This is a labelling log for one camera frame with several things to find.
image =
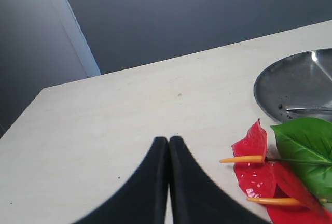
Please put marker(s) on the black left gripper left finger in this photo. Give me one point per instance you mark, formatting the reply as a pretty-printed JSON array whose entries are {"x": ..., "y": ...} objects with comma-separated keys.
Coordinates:
[{"x": 143, "y": 198}]

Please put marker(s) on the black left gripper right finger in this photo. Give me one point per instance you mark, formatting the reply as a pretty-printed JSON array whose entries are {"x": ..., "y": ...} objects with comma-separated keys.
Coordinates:
[{"x": 195, "y": 198}]

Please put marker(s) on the round steel plate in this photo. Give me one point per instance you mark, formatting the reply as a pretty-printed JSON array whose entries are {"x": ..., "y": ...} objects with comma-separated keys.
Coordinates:
[{"x": 302, "y": 79}]

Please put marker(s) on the metal spoon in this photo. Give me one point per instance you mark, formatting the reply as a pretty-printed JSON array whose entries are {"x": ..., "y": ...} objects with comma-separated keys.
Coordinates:
[{"x": 308, "y": 108}]

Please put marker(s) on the red artificial flower stem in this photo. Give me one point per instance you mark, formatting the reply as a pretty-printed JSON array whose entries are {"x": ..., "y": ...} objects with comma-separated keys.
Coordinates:
[{"x": 294, "y": 185}]

